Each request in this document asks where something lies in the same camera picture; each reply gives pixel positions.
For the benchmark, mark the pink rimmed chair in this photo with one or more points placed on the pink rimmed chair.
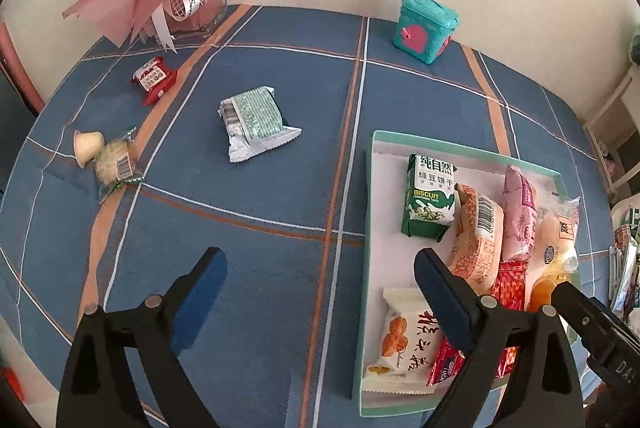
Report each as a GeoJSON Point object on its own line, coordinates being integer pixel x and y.
{"type": "Point", "coordinates": [20, 72]}

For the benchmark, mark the clear bun snack packet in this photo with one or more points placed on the clear bun snack packet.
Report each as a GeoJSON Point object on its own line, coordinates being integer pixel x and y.
{"type": "Point", "coordinates": [552, 238]}

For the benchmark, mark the clear rice cracker packet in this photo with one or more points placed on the clear rice cracker packet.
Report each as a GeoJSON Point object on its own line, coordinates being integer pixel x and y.
{"type": "Point", "coordinates": [115, 162]}

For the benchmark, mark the orange snack packet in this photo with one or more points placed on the orange snack packet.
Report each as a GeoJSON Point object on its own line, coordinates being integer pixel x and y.
{"type": "Point", "coordinates": [540, 295]}

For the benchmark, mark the white green printed bag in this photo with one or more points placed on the white green printed bag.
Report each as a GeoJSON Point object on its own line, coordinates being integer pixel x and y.
{"type": "Point", "coordinates": [627, 258]}

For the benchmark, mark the jelly cup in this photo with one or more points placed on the jelly cup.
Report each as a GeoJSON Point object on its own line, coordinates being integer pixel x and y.
{"type": "Point", "coordinates": [90, 145]}

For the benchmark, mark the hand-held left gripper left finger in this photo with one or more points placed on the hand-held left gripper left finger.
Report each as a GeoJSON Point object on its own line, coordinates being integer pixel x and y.
{"type": "Point", "coordinates": [200, 303]}

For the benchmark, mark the red cartoon snack packet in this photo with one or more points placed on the red cartoon snack packet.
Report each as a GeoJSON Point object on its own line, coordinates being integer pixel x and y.
{"type": "Point", "coordinates": [442, 365]}

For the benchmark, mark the red brown snack packet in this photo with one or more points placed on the red brown snack packet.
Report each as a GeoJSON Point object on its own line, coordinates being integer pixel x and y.
{"type": "Point", "coordinates": [152, 77]}

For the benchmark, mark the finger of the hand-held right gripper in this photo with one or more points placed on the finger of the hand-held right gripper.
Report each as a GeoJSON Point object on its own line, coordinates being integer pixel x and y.
{"type": "Point", "coordinates": [580, 308]}

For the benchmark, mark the red patterned snack packet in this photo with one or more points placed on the red patterned snack packet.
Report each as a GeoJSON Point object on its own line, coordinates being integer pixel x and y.
{"type": "Point", "coordinates": [512, 285]}

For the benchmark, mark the green biscuit packet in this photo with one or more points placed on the green biscuit packet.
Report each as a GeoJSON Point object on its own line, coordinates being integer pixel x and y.
{"type": "Point", "coordinates": [430, 203]}

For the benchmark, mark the blue plaid tablecloth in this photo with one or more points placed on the blue plaid tablecloth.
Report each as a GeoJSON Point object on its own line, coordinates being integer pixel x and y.
{"type": "Point", "coordinates": [280, 198]}

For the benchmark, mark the white walnut print snack packet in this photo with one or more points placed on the white walnut print snack packet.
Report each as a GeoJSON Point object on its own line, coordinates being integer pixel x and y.
{"type": "Point", "coordinates": [400, 338]}

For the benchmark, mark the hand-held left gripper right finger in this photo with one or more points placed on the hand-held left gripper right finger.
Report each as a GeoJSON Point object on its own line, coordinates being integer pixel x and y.
{"type": "Point", "coordinates": [445, 303]}

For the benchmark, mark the white shelf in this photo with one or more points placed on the white shelf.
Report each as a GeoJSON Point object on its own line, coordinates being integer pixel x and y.
{"type": "Point", "coordinates": [617, 117]}

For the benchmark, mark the silver green snack packet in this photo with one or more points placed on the silver green snack packet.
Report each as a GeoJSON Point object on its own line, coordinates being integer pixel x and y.
{"type": "Point", "coordinates": [257, 117]}

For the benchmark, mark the small teal box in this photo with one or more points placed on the small teal box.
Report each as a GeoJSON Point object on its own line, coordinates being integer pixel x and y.
{"type": "Point", "coordinates": [425, 32]}

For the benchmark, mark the teal edged white tray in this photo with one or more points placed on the teal edged white tray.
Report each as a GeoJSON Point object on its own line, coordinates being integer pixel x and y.
{"type": "Point", "coordinates": [390, 218]}

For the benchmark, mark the beige barcode snack packet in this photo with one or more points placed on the beige barcode snack packet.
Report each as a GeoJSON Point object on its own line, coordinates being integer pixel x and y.
{"type": "Point", "coordinates": [475, 253]}

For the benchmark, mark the pink snack packet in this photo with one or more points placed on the pink snack packet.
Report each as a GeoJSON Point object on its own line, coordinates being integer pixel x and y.
{"type": "Point", "coordinates": [517, 218]}

